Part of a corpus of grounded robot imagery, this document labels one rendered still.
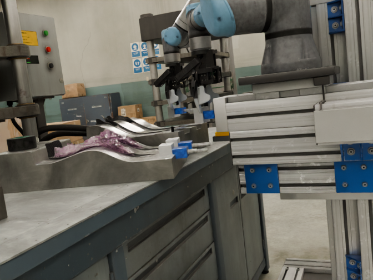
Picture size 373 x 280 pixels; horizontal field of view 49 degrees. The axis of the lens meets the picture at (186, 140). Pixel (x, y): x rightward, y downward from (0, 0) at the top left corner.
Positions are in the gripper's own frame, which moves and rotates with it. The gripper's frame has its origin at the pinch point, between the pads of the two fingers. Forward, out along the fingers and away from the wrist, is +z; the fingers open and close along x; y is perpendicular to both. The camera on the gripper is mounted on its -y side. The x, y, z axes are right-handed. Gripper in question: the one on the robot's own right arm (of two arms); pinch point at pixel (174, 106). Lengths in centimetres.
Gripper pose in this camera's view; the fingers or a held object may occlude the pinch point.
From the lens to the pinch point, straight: 193.8
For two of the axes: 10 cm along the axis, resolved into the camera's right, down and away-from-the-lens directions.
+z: 1.2, 9.9, 1.2
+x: 5.4, -1.7, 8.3
